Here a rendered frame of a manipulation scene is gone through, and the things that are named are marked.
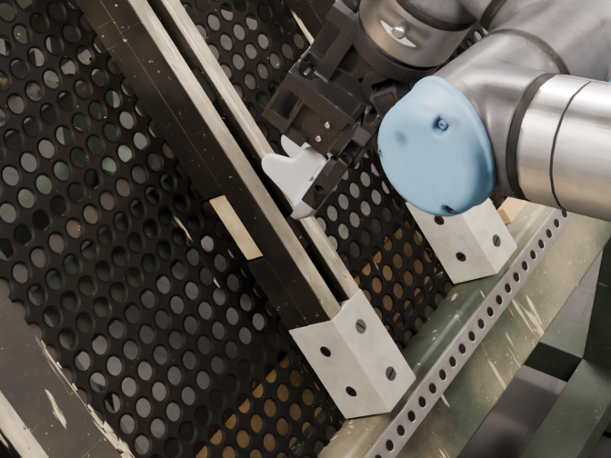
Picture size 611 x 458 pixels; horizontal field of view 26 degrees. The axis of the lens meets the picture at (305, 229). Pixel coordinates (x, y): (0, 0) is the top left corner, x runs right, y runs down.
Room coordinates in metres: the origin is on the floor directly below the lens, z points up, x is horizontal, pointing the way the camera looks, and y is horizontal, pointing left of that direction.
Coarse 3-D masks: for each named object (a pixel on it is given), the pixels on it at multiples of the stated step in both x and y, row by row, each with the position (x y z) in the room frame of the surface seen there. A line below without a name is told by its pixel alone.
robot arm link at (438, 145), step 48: (480, 48) 0.68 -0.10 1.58; (528, 48) 0.67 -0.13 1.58; (432, 96) 0.62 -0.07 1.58; (480, 96) 0.62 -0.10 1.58; (528, 96) 0.61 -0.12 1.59; (576, 96) 0.60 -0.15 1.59; (384, 144) 0.62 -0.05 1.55; (432, 144) 0.60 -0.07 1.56; (480, 144) 0.60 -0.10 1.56; (528, 144) 0.59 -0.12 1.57; (576, 144) 0.57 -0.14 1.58; (432, 192) 0.60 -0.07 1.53; (480, 192) 0.59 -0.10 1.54; (528, 192) 0.59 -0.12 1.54; (576, 192) 0.56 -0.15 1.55
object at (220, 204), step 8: (216, 200) 1.11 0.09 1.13; (224, 200) 1.11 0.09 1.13; (216, 208) 1.11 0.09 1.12; (224, 208) 1.11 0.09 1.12; (232, 208) 1.10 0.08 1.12; (224, 216) 1.11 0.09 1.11; (232, 216) 1.10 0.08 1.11; (232, 224) 1.10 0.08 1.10; (240, 224) 1.10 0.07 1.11; (232, 232) 1.10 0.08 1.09; (240, 232) 1.10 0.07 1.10; (240, 240) 1.10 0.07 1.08; (248, 240) 1.09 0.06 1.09; (240, 248) 1.10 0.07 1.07; (248, 248) 1.09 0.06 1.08; (256, 248) 1.09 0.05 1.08; (248, 256) 1.09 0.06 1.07; (256, 256) 1.09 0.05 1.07
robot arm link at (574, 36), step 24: (504, 0) 0.74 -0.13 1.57; (528, 0) 0.74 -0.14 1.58; (552, 0) 0.73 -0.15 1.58; (576, 0) 0.73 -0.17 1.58; (600, 0) 0.73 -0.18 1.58; (480, 24) 0.76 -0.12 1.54; (504, 24) 0.71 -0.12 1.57; (528, 24) 0.70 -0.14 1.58; (552, 24) 0.70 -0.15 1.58; (576, 24) 0.71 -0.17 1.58; (600, 24) 0.71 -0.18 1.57; (576, 48) 0.69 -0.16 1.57; (600, 48) 0.70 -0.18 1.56; (576, 72) 0.68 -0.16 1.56; (600, 72) 0.69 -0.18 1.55
